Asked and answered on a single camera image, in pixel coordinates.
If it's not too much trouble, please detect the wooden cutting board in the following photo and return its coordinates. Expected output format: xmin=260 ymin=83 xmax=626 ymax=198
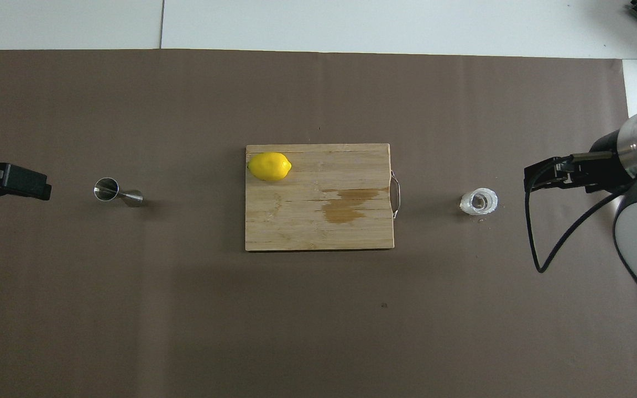
xmin=244 ymin=143 xmax=402 ymax=253

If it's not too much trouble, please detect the small clear glass cup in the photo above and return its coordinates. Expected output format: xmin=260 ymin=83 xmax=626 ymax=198
xmin=459 ymin=187 xmax=499 ymax=216

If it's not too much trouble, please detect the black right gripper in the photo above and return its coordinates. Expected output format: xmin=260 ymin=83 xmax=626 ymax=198
xmin=523 ymin=133 xmax=637 ymax=195

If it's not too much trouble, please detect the yellow lemon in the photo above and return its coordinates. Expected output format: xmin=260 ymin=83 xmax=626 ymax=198
xmin=247 ymin=152 xmax=293 ymax=182

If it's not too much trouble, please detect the steel double jigger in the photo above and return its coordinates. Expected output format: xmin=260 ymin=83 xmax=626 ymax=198
xmin=93 ymin=177 xmax=144 ymax=208

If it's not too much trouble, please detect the brown paper table mat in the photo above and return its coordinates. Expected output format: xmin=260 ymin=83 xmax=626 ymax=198
xmin=0 ymin=49 xmax=637 ymax=398

